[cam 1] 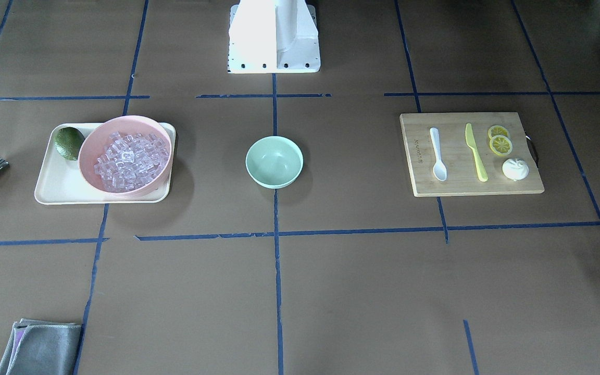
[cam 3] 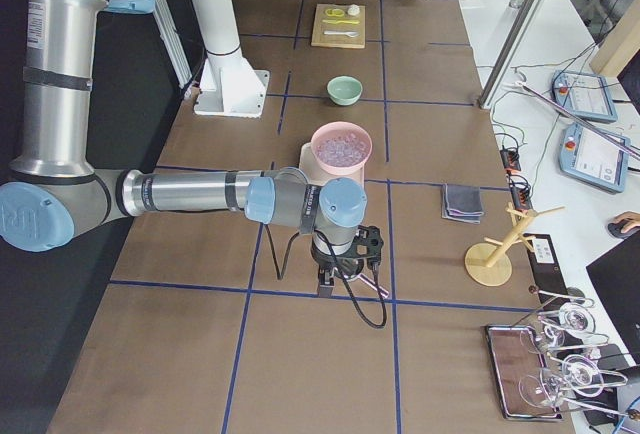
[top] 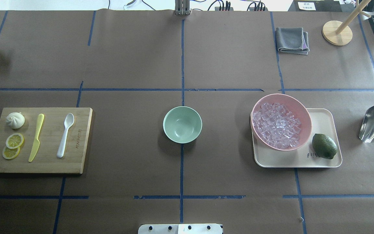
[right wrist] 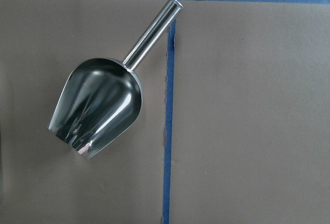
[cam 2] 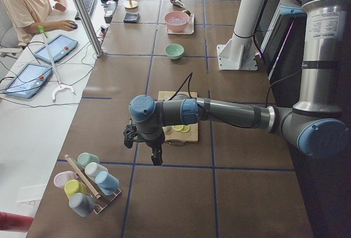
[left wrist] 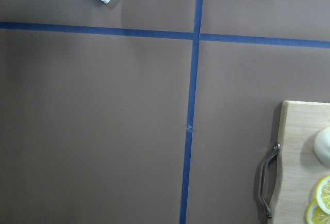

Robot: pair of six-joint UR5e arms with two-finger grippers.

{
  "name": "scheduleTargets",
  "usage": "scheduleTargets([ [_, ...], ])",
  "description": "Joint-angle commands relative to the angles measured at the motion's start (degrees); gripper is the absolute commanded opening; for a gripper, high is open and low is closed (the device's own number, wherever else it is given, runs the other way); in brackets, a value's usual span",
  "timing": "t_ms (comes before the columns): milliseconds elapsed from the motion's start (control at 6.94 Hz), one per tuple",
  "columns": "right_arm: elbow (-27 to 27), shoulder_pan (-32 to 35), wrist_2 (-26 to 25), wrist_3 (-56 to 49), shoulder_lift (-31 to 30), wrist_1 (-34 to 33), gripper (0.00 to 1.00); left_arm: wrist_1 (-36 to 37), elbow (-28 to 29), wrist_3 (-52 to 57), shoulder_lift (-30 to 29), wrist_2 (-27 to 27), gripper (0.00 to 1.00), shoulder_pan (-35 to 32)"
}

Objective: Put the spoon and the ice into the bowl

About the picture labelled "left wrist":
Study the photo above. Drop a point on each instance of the lemon slice upper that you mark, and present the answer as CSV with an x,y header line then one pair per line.
x,y
322,194

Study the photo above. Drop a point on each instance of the lemon slice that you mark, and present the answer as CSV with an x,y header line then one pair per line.
x,y
315,215
322,194

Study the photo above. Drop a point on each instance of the lemon slice lower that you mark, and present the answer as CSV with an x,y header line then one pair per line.
x,y
315,215

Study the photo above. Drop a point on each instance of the white garlic bulb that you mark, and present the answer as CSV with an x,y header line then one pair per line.
x,y
321,146

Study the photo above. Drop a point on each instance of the wooden cutting board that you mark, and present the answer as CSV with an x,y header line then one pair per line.
x,y
298,168

